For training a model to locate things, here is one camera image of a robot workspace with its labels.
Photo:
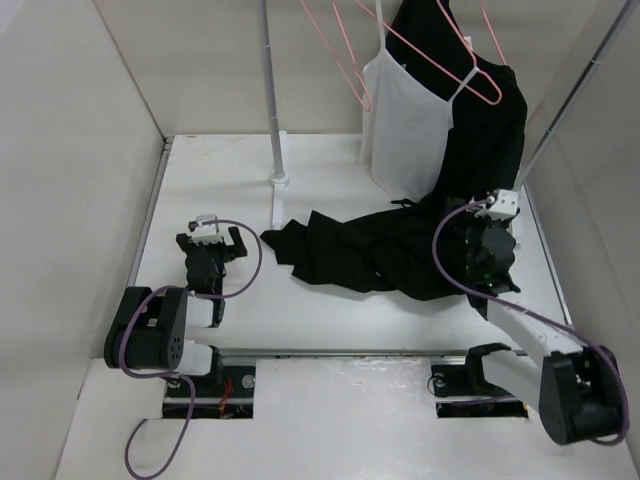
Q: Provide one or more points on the pink hanger with camisole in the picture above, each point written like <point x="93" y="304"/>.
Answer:
<point x="474" y="71"/>

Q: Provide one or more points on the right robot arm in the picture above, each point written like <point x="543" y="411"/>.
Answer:
<point x="574" y="386"/>

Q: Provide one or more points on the right rack pole with foot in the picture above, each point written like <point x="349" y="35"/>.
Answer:
<point x="583" y="59"/>

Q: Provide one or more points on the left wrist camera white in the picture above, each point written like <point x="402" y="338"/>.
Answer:
<point x="204" y="230"/>

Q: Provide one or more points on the black trousers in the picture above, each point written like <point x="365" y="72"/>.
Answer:
<point x="382" y="252"/>

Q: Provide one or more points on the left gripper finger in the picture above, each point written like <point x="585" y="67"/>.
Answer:
<point x="185" y="242"/>
<point x="237" y="249"/>

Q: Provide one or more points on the pink hanger under black garment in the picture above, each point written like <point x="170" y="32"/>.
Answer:
<point x="492" y="32"/>

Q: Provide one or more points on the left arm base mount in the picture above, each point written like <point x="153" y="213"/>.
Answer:
<point x="225" y="393"/>

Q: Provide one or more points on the white camisole top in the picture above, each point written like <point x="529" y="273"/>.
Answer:
<point x="406" y="130"/>

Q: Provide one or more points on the rack pole with foot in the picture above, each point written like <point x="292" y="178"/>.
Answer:
<point x="583" y="59"/>
<point x="279" y="178"/>

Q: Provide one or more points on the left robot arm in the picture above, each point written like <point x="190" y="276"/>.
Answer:
<point x="150" y="331"/>

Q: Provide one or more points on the left rack pole with foot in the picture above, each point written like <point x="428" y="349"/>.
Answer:
<point x="279" y="178"/>

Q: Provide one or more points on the black hanging garment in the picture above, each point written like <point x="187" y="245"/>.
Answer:
<point x="485" y="145"/>

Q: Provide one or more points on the aluminium rail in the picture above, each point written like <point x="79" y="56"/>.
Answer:
<point x="322" y="353"/>

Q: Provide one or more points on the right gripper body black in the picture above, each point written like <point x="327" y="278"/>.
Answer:
<point x="480" y="226"/>

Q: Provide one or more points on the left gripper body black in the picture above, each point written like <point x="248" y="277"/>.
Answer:
<point x="217" y="254"/>

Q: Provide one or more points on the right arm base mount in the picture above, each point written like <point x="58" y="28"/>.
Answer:
<point x="462" y="391"/>

